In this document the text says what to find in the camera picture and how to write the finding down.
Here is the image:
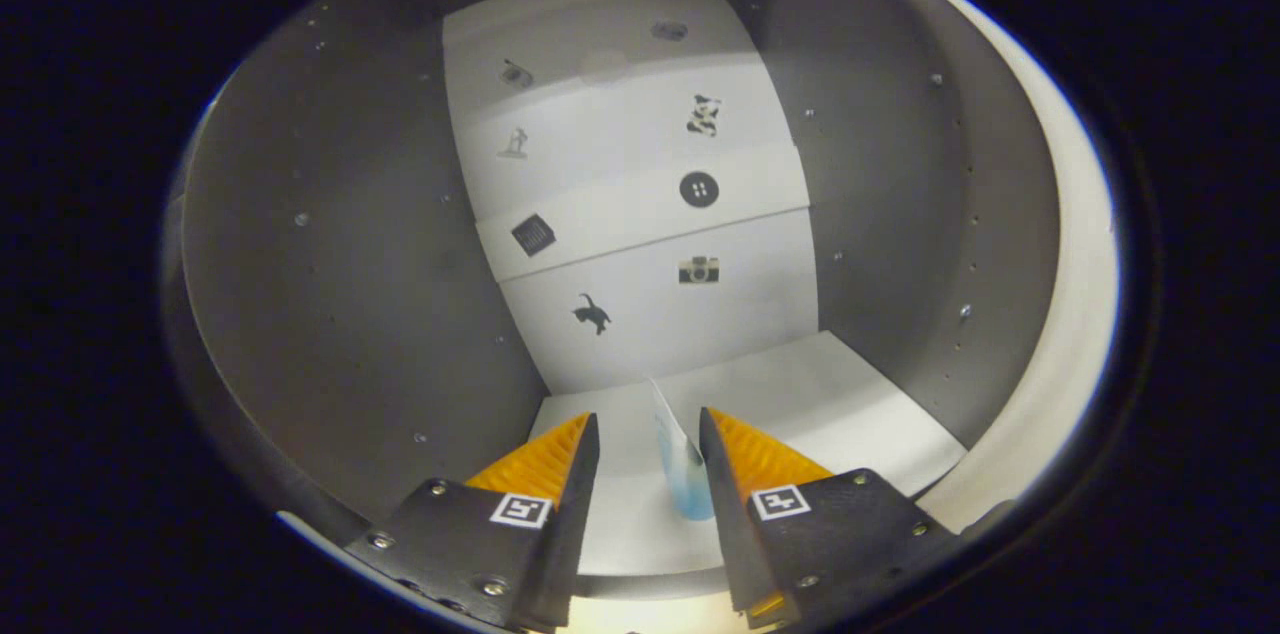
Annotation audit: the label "grey cabinet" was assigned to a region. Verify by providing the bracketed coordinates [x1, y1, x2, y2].
[165, 0, 1061, 605]

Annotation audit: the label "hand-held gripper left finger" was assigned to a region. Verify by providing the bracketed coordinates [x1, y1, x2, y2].
[345, 411, 601, 633]

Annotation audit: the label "white cabinet door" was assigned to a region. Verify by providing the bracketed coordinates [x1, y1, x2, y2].
[915, 0, 1121, 535]

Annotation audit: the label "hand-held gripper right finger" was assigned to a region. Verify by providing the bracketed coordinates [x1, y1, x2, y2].
[698, 406, 961, 627]

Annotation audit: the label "blue white triangular packet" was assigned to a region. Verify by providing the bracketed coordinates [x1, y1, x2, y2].
[648, 377, 716, 522]

